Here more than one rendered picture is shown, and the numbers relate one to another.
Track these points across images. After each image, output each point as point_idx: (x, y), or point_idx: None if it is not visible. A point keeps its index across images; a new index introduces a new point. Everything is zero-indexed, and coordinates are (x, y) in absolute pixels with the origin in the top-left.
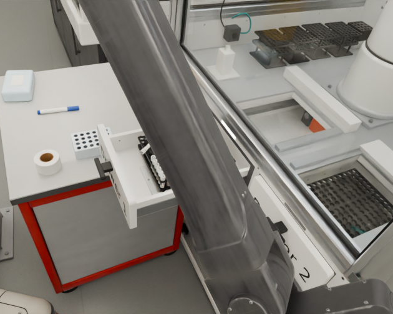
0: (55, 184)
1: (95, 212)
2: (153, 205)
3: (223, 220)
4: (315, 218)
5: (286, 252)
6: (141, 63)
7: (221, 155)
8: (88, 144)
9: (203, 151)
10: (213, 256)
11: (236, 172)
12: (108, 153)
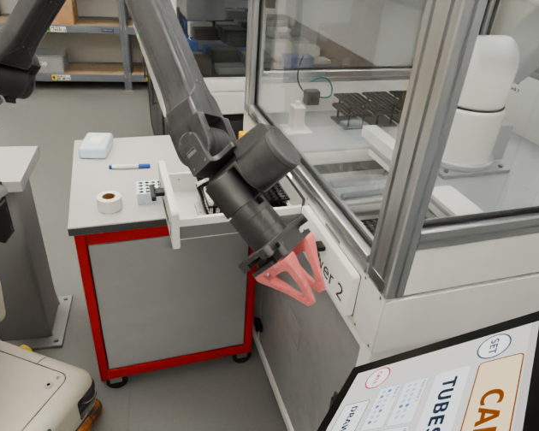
0: (113, 221)
1: (151, 267)
2: (198, 227)
3: (180, 89)
4: (344, 224)
5: (231, 131)
6: (143, 5)
7: (185, 56)
8: None
9: (171, 49)
10: (174, 113)
11: (195, 69)
12: (162, 180)
